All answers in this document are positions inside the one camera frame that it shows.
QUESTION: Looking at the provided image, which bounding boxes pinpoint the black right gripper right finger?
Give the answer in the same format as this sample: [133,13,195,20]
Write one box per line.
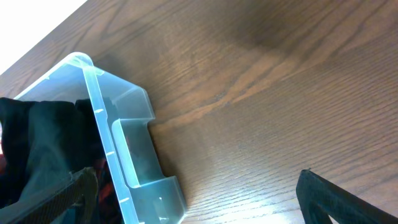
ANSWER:
[296,169,397,224]

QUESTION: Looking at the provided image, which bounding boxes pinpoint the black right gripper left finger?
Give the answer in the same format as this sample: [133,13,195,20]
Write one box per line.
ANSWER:
[1,167,98,223]

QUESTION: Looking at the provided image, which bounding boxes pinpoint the red navy plaid shirt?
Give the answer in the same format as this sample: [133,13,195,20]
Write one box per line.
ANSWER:
[1,155,121,223]

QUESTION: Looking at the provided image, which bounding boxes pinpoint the large black garment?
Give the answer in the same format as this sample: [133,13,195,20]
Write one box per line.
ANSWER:
[1,98,104,207]

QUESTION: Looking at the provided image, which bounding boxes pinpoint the dark green garment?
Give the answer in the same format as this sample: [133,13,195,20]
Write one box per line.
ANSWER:
[123,120,168,223]

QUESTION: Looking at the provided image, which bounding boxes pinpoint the clear plastic storage bin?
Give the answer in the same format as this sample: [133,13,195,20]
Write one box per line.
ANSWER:
[16,52,187,224]

